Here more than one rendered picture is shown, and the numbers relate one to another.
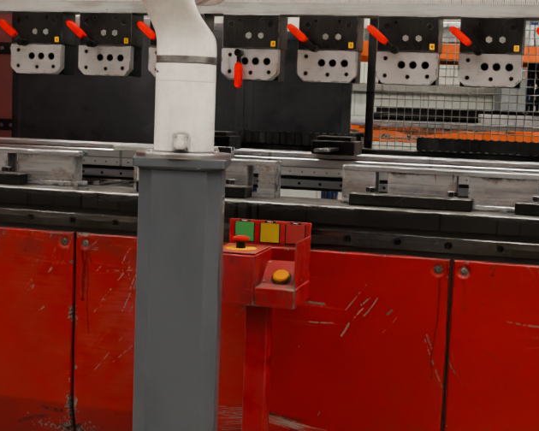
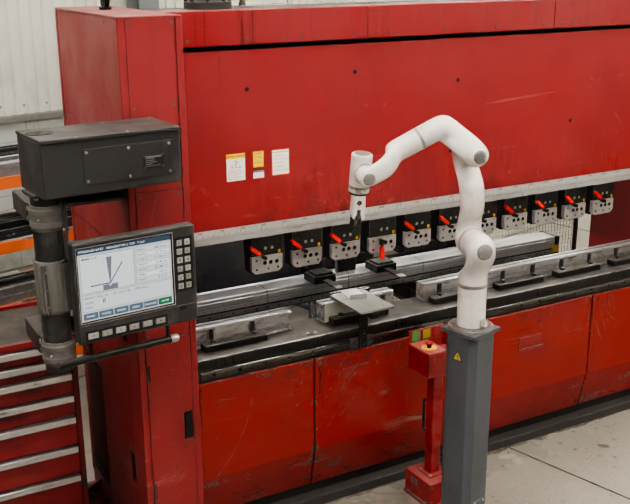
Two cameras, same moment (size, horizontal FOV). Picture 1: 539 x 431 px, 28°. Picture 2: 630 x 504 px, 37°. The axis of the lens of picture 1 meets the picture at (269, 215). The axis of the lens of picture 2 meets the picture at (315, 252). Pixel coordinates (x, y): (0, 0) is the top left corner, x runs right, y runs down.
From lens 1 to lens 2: 3.57 m
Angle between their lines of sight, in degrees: 45
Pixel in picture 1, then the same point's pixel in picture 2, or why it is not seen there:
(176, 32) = (483, 276)
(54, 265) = (303, 380)
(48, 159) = (273, 319)
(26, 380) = (289, 446)
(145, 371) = (473, 426)
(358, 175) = (430, 287)
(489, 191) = not seen: hidden behind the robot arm
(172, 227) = (483, 362)
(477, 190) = not seen: hidden behind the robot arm
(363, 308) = not seen: hidden behind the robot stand
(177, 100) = (481, 305)
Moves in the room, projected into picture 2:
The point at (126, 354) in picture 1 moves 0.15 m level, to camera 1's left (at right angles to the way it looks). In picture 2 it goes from (343, 413) to (320, 423)
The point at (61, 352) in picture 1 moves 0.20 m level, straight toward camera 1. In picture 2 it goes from (308, 424) to (345, 436)
